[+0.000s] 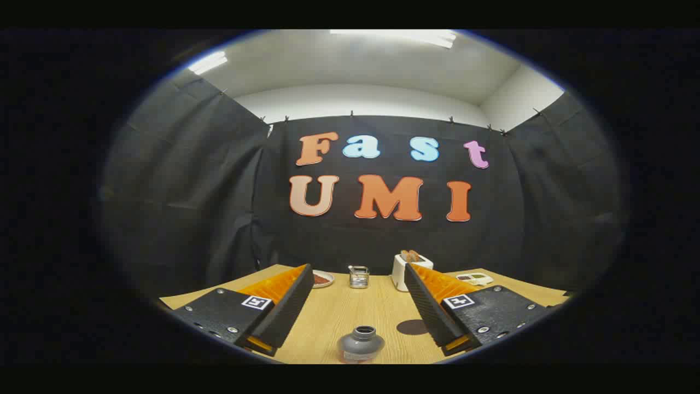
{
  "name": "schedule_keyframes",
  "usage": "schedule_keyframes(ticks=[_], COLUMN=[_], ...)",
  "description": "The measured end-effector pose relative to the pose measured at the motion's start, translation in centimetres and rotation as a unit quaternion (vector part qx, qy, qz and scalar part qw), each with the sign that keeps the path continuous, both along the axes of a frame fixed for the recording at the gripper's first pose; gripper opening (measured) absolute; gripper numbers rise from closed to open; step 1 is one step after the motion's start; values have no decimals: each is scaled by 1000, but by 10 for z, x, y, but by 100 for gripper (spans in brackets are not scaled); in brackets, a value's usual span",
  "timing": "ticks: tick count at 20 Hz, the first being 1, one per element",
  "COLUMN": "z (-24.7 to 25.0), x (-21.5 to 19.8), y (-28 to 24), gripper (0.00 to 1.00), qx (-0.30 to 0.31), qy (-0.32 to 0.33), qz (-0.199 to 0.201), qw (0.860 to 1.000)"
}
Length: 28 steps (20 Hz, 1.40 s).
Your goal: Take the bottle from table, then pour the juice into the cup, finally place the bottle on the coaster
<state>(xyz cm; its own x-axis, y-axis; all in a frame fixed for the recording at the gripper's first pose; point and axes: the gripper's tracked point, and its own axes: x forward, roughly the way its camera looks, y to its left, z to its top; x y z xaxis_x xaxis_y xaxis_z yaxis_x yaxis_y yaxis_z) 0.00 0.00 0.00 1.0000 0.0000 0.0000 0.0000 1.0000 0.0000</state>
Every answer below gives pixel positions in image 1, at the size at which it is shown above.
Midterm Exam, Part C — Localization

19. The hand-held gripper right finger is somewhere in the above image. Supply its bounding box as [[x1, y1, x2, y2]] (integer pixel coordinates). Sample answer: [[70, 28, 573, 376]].
[[405, 263, 550, 357]]

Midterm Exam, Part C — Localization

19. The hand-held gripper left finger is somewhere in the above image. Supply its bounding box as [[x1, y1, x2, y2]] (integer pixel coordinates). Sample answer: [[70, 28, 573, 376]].
[[171, 264, 316, 357]]

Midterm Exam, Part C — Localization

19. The silver juice bottle pink label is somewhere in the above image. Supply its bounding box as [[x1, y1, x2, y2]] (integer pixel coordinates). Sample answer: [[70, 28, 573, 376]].
[[337, 326, 386, 363]]

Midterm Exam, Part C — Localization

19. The white toaster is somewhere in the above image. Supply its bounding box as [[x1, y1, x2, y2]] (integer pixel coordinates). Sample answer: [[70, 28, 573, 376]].
[[392, 253, 434, 292]]

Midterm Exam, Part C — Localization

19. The wooden table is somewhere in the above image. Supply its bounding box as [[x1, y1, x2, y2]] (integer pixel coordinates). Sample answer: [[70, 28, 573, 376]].
[[159, 264, 572, 364]]

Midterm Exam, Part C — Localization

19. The black backdrop cloth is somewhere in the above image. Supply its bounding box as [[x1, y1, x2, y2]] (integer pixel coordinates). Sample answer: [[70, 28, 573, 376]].
[[101, 74, 624, 296]]

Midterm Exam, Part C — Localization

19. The ceiling light panel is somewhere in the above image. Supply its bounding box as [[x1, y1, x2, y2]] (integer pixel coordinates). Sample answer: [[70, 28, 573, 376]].
[[188, 51, 228, 76], [330, 30, 457, 49]]

